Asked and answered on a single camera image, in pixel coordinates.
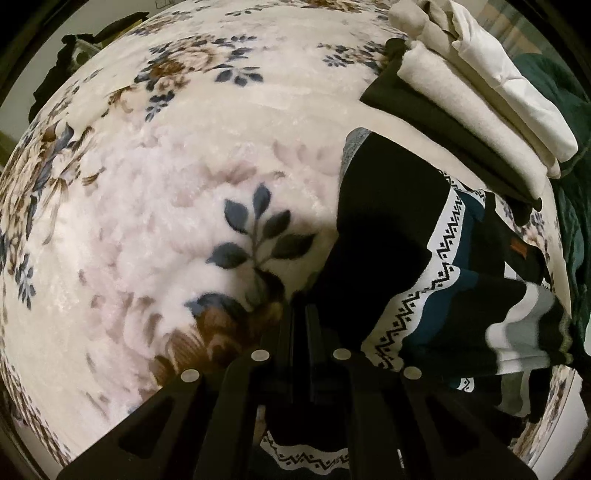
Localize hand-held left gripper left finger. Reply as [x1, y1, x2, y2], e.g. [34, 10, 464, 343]
[58, 304, 302, 480]

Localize folded beige garment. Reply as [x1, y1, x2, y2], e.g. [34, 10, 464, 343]
[397, 41, 562, 200]
[387, 0, 462, 45]

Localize folded black garment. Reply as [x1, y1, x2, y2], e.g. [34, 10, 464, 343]
[360, 39, 544, 209]

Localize floral blanket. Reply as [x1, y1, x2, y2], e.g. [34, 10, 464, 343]
[0, 0, 583, 468]

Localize folded white garment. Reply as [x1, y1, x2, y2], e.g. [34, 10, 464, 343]
[450, 0, 579, 163]

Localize dark green cloth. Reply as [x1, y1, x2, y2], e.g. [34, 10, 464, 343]
[512, 53, 591, 326]

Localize black patterned sweater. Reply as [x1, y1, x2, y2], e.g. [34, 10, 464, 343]
[259, 127, 575, 472]

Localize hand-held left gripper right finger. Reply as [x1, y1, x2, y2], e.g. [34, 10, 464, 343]
[304, 304, 540, 480]

